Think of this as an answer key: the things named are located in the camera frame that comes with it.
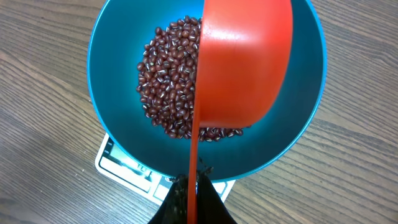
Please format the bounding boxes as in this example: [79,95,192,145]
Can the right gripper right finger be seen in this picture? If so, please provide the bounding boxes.
[197,158,237,224]

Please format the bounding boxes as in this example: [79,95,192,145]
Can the white digital kitchen scale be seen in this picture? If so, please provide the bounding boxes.
[95,133,236,207]

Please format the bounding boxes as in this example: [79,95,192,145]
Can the blue metal bowl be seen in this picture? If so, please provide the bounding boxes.
[87,0,327,182]

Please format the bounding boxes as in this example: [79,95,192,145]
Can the orange measuring scoop blue handle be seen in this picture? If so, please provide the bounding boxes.
[187,0,293,223]

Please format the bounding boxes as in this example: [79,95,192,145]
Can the red beans in bowl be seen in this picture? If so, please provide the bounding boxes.
[136,14,244,142]

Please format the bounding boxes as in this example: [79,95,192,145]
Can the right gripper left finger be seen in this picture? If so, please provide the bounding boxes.
[149,175,188,224]

